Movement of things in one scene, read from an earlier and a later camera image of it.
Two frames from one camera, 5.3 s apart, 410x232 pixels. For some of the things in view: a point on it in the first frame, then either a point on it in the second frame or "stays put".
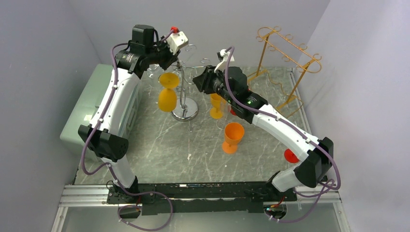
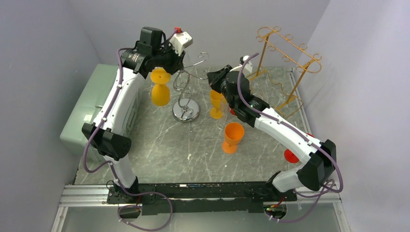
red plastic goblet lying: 290,157 stays put
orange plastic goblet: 234,133 stays put
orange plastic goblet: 167,97 to 160,91
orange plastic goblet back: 215,101 stays put
